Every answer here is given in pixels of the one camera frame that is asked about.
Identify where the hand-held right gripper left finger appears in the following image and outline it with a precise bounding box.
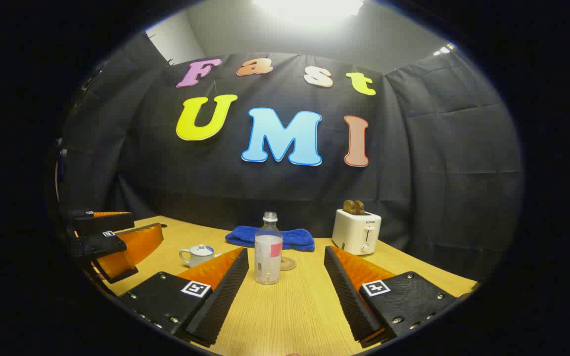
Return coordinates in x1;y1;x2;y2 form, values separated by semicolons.
117;247;250;348

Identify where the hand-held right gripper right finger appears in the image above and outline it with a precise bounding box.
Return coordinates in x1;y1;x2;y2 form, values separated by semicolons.
324;246;464;349

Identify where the white ceramic teacup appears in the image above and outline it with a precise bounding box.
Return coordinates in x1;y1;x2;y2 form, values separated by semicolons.
179;245;223;268

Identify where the clear plastic water bottle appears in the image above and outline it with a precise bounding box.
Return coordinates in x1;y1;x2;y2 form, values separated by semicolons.
254;212;284;286

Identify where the white toaster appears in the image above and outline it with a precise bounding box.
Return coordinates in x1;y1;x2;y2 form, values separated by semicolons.
332;208;382;256

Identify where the blue folded towel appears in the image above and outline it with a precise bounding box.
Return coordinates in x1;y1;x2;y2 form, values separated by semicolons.
225;226;316;252

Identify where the large ceiling light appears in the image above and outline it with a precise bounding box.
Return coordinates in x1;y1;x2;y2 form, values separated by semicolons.
253;0;365;21

